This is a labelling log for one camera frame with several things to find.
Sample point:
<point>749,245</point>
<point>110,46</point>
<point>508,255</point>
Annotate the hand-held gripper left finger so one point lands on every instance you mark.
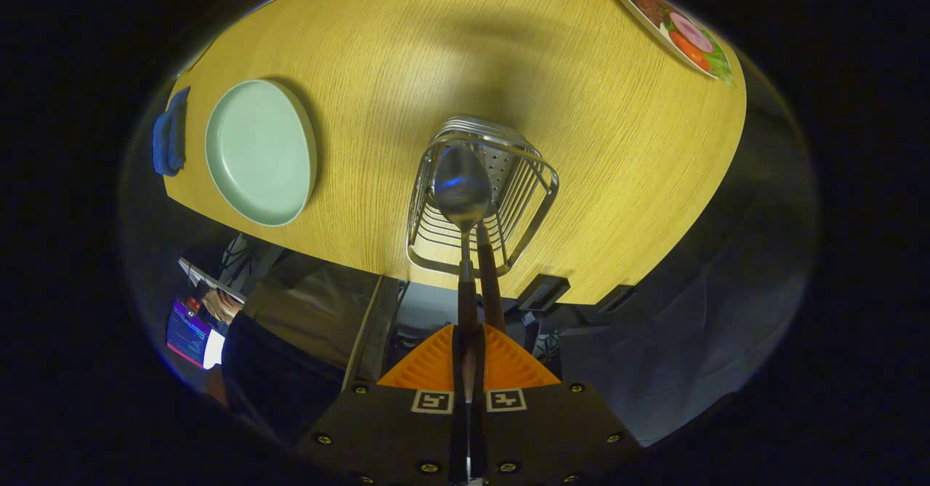
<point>392,435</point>

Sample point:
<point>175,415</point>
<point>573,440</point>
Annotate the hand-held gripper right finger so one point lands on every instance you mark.
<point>552,435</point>

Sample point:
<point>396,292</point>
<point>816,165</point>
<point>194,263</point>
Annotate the person's dark clothing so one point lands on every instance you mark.
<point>276,377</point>

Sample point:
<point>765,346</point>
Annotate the person's beige trousers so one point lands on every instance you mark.
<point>312,304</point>

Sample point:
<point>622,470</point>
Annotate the monitor with blue screen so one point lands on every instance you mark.
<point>187,330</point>

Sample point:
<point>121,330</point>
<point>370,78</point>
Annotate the light green plate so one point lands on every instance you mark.
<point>258,152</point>

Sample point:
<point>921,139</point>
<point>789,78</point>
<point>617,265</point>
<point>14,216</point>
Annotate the blue cloth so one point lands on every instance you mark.
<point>168,137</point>

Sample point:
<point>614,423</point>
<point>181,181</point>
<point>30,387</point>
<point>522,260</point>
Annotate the plate of food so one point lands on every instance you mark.
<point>676,25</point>

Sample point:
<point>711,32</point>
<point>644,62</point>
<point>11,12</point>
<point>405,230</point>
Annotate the black table bracket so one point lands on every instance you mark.
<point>543,293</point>
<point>617,298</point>

